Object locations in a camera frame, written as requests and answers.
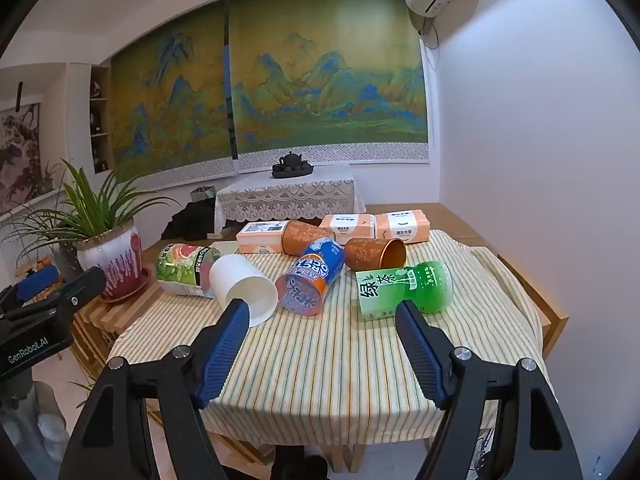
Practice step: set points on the black bag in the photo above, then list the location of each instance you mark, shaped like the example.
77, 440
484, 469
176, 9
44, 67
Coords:
192, 222

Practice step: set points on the hanging scroll painting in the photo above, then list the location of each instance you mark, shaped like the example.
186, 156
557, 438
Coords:
17, 155

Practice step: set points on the green leafy plant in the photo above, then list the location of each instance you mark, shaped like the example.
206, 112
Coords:
92, 205

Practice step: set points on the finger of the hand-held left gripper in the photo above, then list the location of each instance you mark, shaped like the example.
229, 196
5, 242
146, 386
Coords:
82, 290
35, 280

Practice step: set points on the white cup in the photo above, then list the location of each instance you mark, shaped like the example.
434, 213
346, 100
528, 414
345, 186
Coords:
235, 280

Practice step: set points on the dark tea set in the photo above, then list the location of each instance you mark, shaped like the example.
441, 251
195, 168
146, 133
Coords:
292, 165

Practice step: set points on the blue printed cup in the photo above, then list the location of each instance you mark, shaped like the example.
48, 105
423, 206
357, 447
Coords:
310, 280

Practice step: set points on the striped tablecloth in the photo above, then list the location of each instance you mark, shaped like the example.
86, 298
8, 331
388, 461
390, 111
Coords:
310, 360

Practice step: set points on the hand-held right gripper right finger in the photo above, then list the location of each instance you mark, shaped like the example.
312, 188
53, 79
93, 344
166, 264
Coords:
417, 345

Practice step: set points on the wide landscape painting blind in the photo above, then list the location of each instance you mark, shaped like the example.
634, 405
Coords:
325, 85

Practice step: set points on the green gift bag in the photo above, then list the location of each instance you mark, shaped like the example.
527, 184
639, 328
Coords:
202, 194

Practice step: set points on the wall shelf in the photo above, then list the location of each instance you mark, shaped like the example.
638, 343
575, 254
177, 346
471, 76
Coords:
99, 120

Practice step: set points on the orange tissue pack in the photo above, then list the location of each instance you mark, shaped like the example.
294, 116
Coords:
257, 237
400, 227
350, 225

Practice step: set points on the narrow landscape painting blind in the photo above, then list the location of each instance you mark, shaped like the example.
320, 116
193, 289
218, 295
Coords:
170, 100

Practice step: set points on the green translucent cup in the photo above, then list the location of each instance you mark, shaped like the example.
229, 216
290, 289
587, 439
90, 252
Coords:
395, 285

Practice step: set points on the wooden slatted rack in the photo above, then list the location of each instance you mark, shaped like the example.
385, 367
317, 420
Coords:
115, 317

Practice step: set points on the white and red flower pot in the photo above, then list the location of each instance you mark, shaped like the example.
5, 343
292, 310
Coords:
110, 255

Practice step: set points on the red pot saucer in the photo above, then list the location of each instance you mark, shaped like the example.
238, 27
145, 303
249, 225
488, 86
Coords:
142, 282

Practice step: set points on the green and pink cup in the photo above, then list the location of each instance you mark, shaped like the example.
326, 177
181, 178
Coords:
180, 270

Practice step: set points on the wooden table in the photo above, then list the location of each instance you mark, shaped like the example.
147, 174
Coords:
530, 280

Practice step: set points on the brown patterned paper cup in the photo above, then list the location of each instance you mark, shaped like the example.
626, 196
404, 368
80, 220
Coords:
365, 255
300, 237

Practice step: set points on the lace covered side table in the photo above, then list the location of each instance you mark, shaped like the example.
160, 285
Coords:
290, 195

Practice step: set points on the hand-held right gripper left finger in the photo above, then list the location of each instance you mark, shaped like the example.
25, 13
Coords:
225, 345

